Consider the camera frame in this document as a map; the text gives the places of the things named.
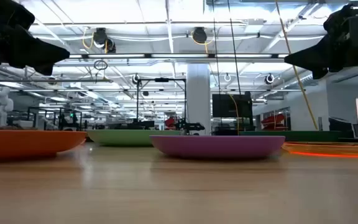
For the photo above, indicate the dark green plastic plate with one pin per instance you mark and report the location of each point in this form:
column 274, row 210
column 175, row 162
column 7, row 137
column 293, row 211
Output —
column 306, row 136

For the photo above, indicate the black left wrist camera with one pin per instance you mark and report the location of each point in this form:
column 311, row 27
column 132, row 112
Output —
column 5, row 12

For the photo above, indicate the transparent orange plastic plate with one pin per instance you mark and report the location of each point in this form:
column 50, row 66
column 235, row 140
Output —
column 331, row 149

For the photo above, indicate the white humanoid robot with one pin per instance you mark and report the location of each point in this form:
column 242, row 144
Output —
column 0, row 104

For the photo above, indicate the black cylindrical device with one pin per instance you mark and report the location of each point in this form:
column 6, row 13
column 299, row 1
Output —
column 340, row 124

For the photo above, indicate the light green plastic plate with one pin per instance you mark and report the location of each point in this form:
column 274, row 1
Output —
column 120, row 137

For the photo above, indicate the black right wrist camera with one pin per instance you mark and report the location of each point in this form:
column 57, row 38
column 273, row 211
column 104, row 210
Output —
column 337, row 18

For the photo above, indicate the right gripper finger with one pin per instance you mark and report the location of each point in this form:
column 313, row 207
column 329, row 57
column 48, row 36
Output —
column 320, row 74
column 319, row 56

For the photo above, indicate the purple plastic plate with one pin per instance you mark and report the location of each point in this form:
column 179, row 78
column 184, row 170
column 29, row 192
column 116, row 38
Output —
column 216, row 146

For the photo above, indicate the red machine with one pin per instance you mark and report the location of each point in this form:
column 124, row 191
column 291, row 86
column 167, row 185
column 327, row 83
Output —
column 273, row 121

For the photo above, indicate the black background robot arm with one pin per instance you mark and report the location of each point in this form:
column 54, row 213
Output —
column 191, row 126

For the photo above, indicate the black workstation rig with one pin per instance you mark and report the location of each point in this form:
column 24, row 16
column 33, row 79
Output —
column 70, row 119

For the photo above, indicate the black monitor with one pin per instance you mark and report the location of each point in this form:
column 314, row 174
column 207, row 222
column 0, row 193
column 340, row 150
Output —
column 225, row 105

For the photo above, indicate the white square pillar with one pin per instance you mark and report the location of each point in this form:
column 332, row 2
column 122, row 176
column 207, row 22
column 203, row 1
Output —
column 197, row 99

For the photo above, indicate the black rig frame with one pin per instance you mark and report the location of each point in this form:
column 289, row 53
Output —
column 162, row 79

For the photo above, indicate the grey horizontal rail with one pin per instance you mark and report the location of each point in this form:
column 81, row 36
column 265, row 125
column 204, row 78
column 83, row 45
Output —
column 42, row 81

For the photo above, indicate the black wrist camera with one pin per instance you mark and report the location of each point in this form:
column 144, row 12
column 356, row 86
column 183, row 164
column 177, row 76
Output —
column 5, row 12
column 337, row 18

